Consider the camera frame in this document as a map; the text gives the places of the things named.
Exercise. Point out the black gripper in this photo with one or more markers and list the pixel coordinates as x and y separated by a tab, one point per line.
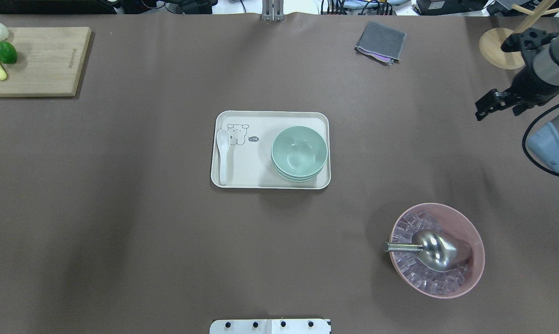
529	87

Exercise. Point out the green bowl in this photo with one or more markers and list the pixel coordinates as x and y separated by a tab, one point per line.
295	179
299	151

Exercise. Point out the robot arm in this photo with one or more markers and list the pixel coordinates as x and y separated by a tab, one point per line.
540	142

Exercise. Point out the wooden mug tree stand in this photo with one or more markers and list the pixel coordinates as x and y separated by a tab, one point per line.
502	47

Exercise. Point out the grey folded cloth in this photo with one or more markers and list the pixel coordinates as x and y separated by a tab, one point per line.
381	43

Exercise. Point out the pink bowl with ice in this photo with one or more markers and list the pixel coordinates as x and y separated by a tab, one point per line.
442	285

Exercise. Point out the metal ice scoop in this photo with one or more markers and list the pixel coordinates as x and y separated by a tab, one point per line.
437	250

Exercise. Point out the green bowl on tray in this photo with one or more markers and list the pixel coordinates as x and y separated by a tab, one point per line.
295	179

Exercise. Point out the cream serving tray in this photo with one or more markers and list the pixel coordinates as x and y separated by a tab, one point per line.
249	162

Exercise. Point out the white ceramic spoon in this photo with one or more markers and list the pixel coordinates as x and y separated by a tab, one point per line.
223	145

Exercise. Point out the wooden cutting board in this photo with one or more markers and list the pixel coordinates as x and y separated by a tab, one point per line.
50	61

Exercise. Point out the green lime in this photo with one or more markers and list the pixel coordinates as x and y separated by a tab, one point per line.
8	53

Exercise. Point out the aluminium frame post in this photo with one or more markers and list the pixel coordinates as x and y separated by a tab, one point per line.
273	10

